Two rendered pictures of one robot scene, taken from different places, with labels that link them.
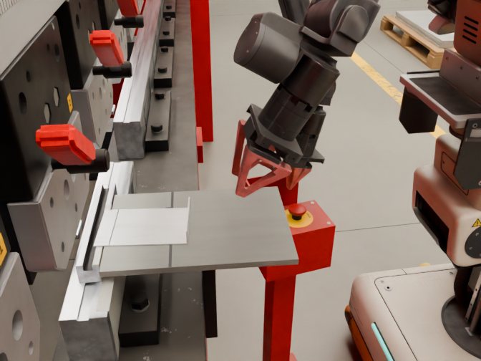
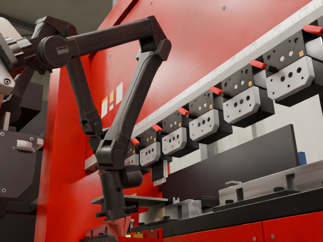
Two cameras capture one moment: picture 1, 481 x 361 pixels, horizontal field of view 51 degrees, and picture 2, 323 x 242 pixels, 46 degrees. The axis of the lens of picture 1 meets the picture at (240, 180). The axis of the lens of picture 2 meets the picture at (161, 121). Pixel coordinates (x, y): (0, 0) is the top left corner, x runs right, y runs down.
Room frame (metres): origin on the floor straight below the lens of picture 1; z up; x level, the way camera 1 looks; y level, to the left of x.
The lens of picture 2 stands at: (2.04, -0.50, 0.71)
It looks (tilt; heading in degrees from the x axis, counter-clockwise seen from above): 22 degrees up; 154
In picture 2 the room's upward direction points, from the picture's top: 1 degrees counter-clockwise
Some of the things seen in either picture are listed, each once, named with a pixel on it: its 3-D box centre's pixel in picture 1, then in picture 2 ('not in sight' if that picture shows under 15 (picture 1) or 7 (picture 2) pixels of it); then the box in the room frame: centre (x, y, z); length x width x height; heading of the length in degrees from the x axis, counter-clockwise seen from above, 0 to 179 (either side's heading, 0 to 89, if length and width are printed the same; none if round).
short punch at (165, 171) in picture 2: not in sight; (159, 173); (0.57, 0.21, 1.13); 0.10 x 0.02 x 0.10; 6
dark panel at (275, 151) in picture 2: not in sight; (217, 194); (0.29, 0.69, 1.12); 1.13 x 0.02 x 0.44; 6
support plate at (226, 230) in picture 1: (198, 226); (129, 201); (0.59, 0.06, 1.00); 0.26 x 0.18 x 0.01; 96
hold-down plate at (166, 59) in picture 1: (164, 66); not in sight; (1.58, 0.25, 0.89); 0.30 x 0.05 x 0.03; 6
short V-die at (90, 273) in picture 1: (99, 228); (163, 205); (0.60, 0.21, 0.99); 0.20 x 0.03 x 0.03; 6
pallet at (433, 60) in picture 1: (445, 38); not in sight; (4.67, -1.92, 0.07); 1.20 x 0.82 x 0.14; 7
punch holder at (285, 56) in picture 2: not in sight; (294, 69); (1.34, 0.28, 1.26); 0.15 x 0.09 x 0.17; 6
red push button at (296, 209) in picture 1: (297, 213); not in sight; (0.90, -0.13, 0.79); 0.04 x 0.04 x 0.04
